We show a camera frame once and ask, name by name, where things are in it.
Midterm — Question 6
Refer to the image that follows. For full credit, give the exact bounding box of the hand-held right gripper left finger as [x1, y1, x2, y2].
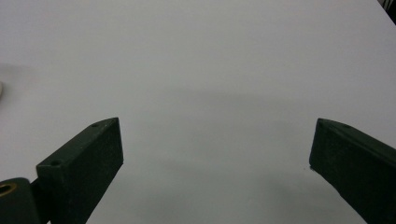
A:
[35, 117, 124, 224]

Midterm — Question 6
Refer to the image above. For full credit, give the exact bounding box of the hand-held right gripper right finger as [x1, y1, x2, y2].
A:
[308, 118, 396, 224]

